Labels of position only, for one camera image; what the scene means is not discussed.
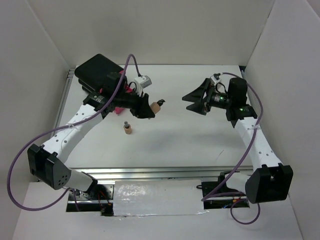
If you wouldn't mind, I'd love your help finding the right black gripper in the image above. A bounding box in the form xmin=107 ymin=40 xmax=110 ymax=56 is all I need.
xmin=182 ymin=77 xmax=233 ymax=115

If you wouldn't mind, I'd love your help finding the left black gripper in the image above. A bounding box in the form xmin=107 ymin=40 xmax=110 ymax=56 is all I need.
xmin=114 ymin=86 xmax=155 ymax=119

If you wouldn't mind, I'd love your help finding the foundation bottle with black cap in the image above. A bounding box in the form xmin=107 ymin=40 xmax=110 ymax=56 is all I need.
xmin=150 ymin=99 xmax=166 ymax=115

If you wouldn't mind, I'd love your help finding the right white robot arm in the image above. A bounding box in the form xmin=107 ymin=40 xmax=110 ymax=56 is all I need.
xmin=182 ymin=74 xmax=294 ymax=204

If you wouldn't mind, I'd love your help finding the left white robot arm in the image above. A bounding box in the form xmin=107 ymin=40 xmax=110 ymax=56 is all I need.
xmin=27 ymin=72 xmax=155 ymax=200

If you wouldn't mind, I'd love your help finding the foundation bottle with silver pump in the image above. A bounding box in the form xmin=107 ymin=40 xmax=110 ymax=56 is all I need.
xmin=123 ymin=121 xmax=132 ymax=135

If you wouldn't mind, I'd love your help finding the black drawer organizer box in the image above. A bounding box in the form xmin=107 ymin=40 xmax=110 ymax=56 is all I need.
xmin=74 ymin=53 xmax=124 ymax=97

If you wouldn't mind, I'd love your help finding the white taped cover plate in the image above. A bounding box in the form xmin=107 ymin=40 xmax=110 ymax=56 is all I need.
xmin=113 ymin=179 xmax=206 ymax=217

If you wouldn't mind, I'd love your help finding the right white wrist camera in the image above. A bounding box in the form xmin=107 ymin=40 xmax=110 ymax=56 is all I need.
xmin=210 ymin=73 xmax=222 ymax=85

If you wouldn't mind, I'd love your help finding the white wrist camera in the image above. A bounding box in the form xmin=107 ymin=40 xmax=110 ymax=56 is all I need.
xmin=134 ymin=75 xmax=152 ymax=89
xmin=210 ymin=73 xmax=222 ymax=85

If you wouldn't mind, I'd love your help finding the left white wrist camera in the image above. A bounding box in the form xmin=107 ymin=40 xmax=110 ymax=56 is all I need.
xmin=134 ymin=75 xmax=152 ymax=89

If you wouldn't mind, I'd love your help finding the aluminium front rail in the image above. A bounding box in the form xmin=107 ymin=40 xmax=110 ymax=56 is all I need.
xmin=75 ymin=166 xmax=234 ymax=183

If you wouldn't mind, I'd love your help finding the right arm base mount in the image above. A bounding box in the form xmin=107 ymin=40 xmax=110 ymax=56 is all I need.
xmin=196 ymin=181 xmax=249 ymax=210

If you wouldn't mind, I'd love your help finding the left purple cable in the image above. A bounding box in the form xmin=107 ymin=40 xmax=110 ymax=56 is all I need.
xmin=6 ymin=53 xmax=141 ymax=212

